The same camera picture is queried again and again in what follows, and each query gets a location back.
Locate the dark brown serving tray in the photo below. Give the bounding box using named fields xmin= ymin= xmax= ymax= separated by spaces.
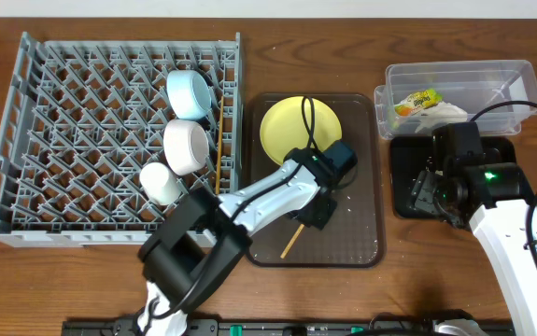
xmin=247 ymin=93 xmax=386 ymax=268

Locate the pale green cup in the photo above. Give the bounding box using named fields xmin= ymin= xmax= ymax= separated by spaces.
xmin=139 ymin=162 xmax=181 ymax=206

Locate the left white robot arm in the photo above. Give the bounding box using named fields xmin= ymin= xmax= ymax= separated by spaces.
xmin=136 ymin=149 xmax=357 ymax=335

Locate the yellow round plate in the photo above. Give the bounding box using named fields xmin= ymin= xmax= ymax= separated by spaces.
xmin=260 ymin=96 xmax=342 ymax=165

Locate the white tissue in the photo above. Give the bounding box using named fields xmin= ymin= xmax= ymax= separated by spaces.
xmin=415 ymin=102 xmax=468 ymax=133

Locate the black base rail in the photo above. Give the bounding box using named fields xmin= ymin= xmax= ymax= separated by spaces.
xmin=61 ymin=310 xmax=516 ymax=336

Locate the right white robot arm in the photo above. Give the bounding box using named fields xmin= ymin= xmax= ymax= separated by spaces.
xmin=411 ymin=162 xmax=537 ymax=335

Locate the grey plastic dishwasher rack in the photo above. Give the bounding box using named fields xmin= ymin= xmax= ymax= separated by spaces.
xmin=0 ymin=34 xmax=244 ymax=247

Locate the wooden chopstick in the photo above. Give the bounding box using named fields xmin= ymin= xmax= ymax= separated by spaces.
xmin=280 ymin=224 xmax=304 ymax=259
xmin=215 ymin=95 xmax=224 ymax=195

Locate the pink white bowl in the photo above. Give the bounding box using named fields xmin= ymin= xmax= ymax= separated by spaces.
xmin=163 ymin=119 xmax=209 ymax=175

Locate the light blue bowl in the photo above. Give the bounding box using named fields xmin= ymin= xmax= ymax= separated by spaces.
xmin=166 ymin=70 xmax=212 ymax=120

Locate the black waste tray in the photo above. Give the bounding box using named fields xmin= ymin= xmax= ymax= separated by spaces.
xmin=389 ymin=136 xmax=516 ymax=219

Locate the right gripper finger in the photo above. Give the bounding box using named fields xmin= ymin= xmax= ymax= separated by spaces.
xmin=411 ymin=186 xmax=439 ymax=216
xmin=415 ymin=170 xmax=441 ymax=191

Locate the clear plastic waste bin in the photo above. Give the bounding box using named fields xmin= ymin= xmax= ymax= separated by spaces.
xmin=374 ymin=60 xmax=537 ymax=140

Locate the green snack wrapper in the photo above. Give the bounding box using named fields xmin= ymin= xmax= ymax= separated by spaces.
xmin=394 ymin=89 xmax=443 ymax=117

